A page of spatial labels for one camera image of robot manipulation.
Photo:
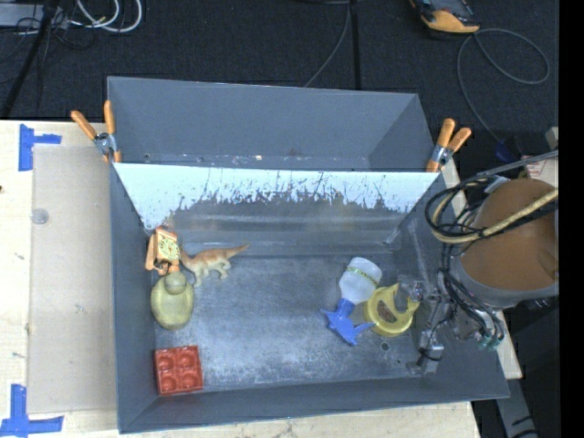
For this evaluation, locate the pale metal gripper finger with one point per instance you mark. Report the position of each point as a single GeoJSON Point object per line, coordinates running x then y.
{"type": "Point", "coordinates": [433, 351]}
{"type": "Point", "coordinates": [413, 290]}

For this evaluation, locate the yellow plastic cup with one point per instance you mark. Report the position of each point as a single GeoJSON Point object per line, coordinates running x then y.
{"type": "Point", "coordinates": [388, 324]}

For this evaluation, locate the white spray bottle blue trigger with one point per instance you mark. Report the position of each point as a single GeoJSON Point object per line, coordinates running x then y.
{"type": "Point", "coordinates": [358, 283]}

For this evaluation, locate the grey metal bin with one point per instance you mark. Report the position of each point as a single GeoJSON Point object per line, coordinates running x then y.
{"type": "Point", "coordinates": [283, 317]}

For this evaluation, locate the tan toy dinosaur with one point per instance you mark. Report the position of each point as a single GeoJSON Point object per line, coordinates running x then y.
{"type": "Point", "coordinates": [210, 260]}

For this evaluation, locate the yellow-green rubber duck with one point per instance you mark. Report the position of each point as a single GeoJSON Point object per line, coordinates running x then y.
{"type": "Point", "coordinates": [172, 304]}

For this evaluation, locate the red building block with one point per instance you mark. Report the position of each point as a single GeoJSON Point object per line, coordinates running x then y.
{"type": "Point", "coordinates": [179, 371]}

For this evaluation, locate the orange toy clock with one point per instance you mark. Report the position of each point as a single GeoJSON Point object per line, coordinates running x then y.
{"type": "Point", "coordinates": [165, 247]}

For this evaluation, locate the brown cardboard board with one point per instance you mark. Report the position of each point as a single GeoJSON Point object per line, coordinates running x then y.
{"type": "Point", "coordinates": [68, 290]}

